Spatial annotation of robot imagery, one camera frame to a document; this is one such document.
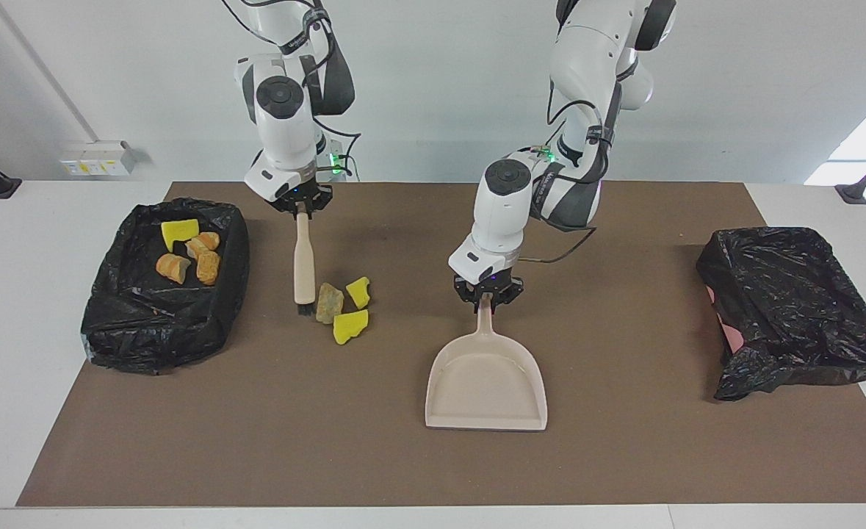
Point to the bin lined with black bag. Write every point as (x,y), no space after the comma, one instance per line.
(161,330)

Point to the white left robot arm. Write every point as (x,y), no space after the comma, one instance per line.
(502,213)

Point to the beige plastic dustpan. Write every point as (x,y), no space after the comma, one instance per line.
(484,389)

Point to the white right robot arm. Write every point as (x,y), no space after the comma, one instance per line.
(286,125)

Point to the pale torn bread piece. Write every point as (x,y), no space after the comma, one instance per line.
(173,268)

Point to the brown bread roll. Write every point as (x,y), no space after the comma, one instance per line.
(208,268)

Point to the striped croissant piece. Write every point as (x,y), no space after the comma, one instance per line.
(203,242)

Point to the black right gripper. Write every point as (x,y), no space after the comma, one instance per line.
(300,195)

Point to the white wall socket box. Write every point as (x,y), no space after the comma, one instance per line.
(98,158)

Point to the brown table mat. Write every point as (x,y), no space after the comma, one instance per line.
(623,441)

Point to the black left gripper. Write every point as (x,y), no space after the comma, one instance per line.
(488,282)

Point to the pink bin with black bag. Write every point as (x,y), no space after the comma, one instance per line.
(792,308)

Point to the beige hand brush black bristles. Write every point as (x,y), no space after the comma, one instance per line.
(304,257)

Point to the large yellow sponge piece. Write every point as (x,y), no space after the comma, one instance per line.
(349,327)

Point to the pale grey bread chunk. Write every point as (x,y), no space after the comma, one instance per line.
(329,303)

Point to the curved green yellow sponge piece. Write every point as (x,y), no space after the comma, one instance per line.
(179,234)

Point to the small yellow sponge piece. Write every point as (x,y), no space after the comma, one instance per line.
(359,292)

